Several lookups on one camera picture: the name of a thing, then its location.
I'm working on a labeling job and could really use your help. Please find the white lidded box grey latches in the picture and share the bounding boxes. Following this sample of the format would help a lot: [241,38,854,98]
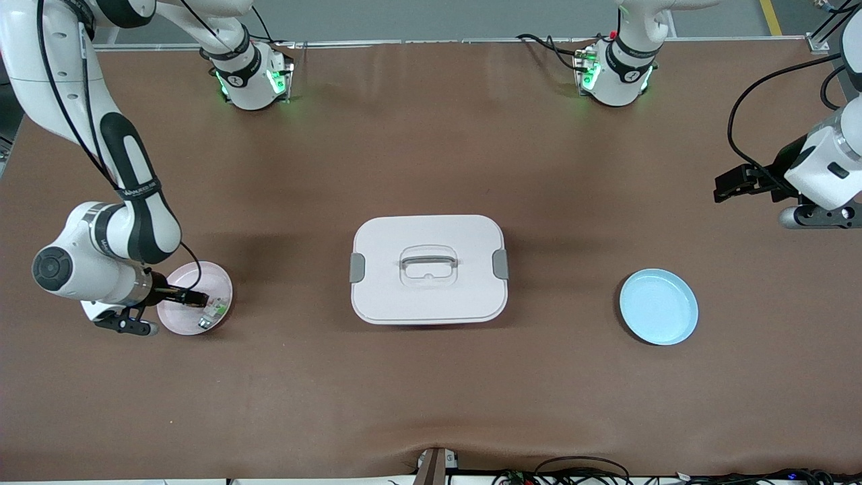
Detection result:
[349,214,510,326]

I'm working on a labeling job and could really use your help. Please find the pink round plate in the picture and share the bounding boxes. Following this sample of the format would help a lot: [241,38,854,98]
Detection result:
[157,261,234,336]

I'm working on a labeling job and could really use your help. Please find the light blue round plate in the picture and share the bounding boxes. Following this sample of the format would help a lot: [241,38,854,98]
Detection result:
[619,268,699,346]

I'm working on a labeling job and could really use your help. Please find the brown table mat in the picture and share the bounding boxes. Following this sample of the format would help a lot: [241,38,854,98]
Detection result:
[0,37,862,482]

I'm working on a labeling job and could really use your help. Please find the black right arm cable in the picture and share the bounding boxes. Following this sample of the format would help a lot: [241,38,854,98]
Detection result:
[37,0,203,292]

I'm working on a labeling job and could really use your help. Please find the green and white switch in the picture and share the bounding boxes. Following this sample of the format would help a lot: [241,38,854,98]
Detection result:
[197,296,228,331]

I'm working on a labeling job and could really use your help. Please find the long black left arm cable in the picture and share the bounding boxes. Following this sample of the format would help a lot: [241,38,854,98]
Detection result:
[727,53,846,196]

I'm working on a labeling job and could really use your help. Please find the short black left arm cable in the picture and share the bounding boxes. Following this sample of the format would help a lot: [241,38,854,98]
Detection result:
[820,64,853,112]

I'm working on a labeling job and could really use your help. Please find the aluminium frame post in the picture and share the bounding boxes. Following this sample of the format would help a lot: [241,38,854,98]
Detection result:
[805,0,862,53]

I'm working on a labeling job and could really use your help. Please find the black cable at arm base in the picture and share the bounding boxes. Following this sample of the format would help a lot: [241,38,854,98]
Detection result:
[517,34,583,71]

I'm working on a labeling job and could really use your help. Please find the brown bracket at table edge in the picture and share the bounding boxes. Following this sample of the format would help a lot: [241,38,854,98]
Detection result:
[414,447,459,485]

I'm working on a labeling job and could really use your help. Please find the silver table edge rail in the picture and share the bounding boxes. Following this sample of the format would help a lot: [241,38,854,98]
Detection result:
[94,37,809,52]

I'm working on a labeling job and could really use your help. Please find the tangled black floor cables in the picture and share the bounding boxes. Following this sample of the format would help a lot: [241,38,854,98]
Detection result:
[492,457,862,485]

